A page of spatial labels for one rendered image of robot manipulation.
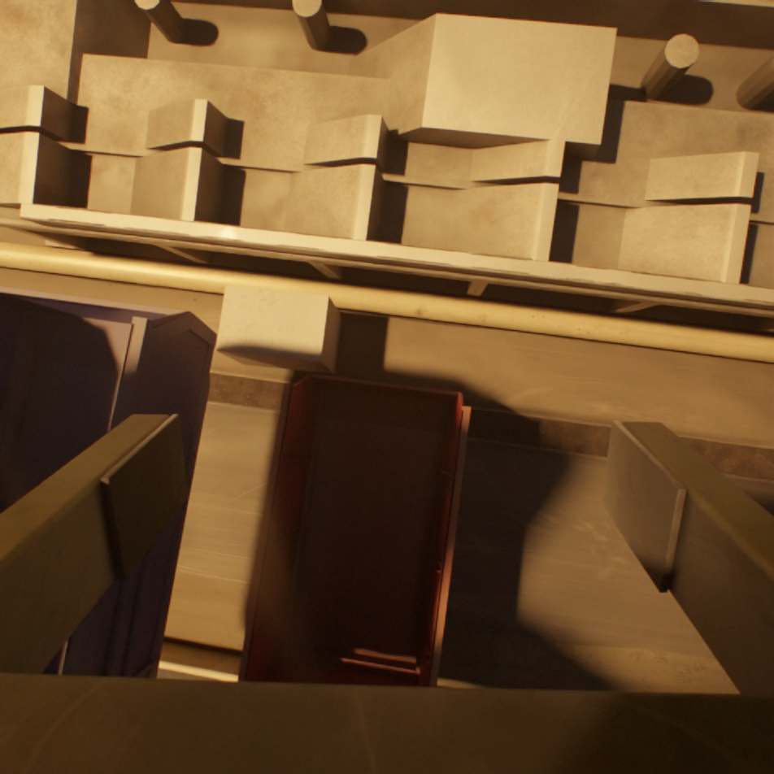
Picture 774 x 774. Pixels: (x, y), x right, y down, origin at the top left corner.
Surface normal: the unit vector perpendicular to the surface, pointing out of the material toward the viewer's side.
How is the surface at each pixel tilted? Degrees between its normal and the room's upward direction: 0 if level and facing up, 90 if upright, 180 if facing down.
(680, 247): 32
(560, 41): 10
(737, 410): 0
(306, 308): 0
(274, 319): 0
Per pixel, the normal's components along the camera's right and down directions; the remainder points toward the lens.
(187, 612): -0.07, -0.15
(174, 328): 0.99, 0.15
